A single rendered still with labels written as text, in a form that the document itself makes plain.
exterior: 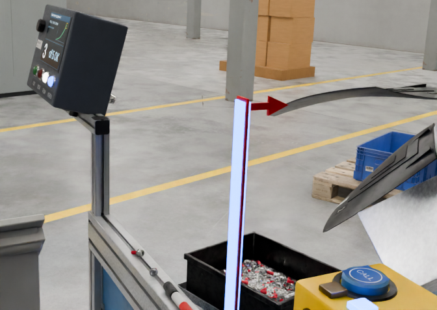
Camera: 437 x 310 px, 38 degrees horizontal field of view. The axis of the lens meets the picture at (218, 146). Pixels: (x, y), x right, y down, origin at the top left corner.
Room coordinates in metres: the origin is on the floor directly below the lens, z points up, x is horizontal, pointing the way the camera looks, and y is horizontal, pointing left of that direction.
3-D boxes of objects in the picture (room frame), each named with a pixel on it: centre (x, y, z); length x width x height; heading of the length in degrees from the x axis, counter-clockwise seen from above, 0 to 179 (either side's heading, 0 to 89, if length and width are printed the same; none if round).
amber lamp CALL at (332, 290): (0.48, -0.10, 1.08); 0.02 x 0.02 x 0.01; 28
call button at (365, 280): (0.50, -0.13, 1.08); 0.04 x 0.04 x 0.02
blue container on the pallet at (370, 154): (3.92, -1.18, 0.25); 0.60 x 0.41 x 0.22; 145
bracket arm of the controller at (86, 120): (1.28, 0.28, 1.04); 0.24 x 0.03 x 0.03; 28
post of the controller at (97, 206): (1.19, 0.23, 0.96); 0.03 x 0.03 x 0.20; 28
